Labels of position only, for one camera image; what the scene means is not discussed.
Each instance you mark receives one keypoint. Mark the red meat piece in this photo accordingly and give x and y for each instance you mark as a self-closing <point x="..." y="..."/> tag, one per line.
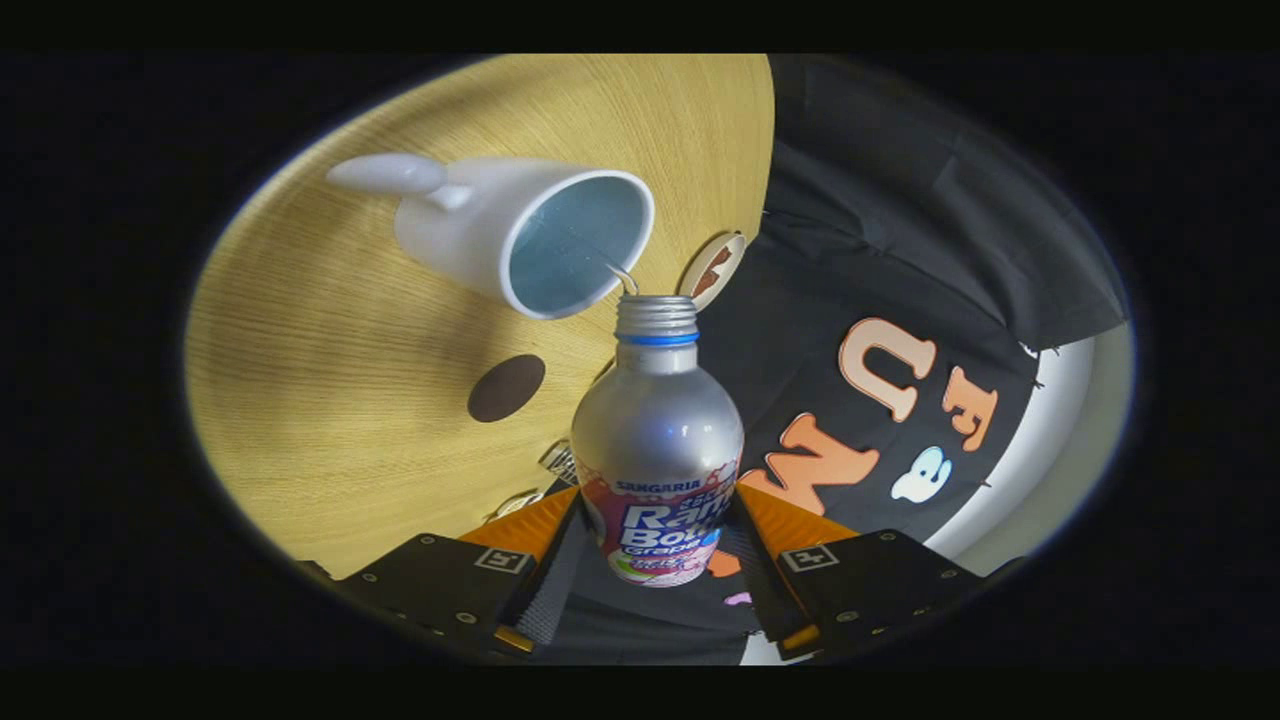
<point x="718" y="260"/>
<point x="703" y="284"/>

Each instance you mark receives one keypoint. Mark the wooden table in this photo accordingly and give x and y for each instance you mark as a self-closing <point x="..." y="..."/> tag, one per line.
<point x="320" y="400"/>

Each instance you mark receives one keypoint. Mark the clear juice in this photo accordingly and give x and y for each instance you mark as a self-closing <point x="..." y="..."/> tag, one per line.
<point x="628" y="275"/>

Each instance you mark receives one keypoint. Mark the white round plate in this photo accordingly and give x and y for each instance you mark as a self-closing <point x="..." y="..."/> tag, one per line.
<point x="736" y="245"/>

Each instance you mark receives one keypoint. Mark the white cup blue inside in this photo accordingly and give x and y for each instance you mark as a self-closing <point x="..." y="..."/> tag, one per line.
<point x="470" y="230"/>

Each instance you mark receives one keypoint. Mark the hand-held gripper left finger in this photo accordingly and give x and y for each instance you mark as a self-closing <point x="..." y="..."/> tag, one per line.
<point x="460" y="590"/>

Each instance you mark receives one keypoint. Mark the dark brown round coaster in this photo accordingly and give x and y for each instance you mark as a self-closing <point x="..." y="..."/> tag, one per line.
<point x="506" y="388"/>

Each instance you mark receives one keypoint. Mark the silver juice bottle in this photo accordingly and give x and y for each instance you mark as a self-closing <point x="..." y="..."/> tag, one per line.
<point x="655" y="430"/>

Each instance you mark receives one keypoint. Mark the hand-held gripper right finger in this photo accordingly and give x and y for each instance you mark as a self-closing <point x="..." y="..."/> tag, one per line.
<point x="870" y="585"/>

